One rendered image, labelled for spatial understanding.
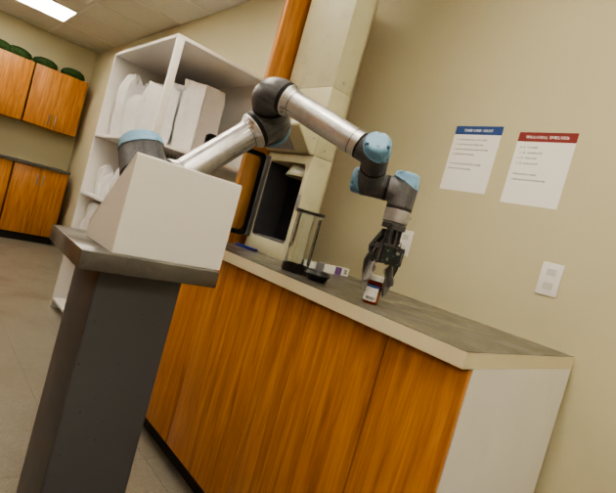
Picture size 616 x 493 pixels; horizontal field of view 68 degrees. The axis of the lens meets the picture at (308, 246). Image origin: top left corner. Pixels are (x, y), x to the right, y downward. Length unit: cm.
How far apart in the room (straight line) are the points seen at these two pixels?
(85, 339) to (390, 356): 72
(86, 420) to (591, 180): 166
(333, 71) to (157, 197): 120
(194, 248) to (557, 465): 133
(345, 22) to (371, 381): 151
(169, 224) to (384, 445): 75
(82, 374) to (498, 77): 181
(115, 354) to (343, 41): 153
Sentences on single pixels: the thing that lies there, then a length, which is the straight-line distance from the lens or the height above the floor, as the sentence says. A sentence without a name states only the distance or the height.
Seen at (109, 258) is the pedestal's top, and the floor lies 93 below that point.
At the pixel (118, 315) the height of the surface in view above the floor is 79.
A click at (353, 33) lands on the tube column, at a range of 216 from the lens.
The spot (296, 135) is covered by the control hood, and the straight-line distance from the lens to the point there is 198.
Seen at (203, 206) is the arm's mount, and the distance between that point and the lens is 113.
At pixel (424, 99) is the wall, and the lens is 228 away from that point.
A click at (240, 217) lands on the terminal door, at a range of 218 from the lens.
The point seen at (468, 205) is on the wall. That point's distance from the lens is 197.
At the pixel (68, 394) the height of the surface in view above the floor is 60.
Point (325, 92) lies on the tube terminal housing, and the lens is 207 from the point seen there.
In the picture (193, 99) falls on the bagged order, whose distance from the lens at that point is 312.
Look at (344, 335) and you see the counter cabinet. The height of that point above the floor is 84.
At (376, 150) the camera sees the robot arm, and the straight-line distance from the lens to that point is 121.
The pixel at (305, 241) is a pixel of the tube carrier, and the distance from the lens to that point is 161.
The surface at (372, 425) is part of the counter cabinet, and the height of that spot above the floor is 66.
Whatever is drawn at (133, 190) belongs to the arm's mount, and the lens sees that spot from 106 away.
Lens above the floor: 110
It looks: 2 degrees down
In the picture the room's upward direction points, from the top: 16 degrees clockwise
